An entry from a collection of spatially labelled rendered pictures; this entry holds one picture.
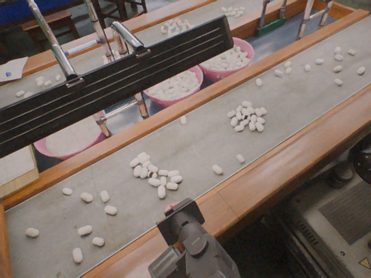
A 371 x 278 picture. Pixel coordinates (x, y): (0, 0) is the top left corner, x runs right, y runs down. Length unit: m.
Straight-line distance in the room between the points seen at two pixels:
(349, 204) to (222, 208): 0.60
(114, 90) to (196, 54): 0.21
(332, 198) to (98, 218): 0.86
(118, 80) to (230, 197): 0.42
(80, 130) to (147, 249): 0.53
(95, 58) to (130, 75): 0.79
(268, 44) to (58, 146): 1.11
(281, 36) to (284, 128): 0.71
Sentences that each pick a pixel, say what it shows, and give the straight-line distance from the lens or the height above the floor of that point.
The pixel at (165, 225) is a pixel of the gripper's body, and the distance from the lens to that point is 0.54.
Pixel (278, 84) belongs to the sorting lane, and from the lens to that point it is 1.02.
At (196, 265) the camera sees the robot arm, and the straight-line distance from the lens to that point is 0.39.
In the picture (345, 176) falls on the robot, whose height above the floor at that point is 0.55.
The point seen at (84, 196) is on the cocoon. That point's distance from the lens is 0.76.
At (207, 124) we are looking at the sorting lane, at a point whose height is 0.74.
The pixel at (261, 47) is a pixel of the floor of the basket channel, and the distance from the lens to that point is 1.35.
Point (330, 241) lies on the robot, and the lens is 1.03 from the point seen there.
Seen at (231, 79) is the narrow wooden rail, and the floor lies 0.76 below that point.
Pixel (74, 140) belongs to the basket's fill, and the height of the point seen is 0.73.
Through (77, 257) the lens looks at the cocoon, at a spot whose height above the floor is 0.76.
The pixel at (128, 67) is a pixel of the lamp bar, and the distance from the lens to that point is 0.52.
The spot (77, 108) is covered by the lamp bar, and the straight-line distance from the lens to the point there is 0.51.
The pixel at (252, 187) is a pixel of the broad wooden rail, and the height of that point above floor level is 0.76.
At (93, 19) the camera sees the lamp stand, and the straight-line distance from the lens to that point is 0.90.
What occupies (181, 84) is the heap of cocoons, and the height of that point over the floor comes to 0.74.
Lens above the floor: 1.38
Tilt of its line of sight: 53 degrees down
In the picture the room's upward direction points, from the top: 8 degrees counter-clockwise
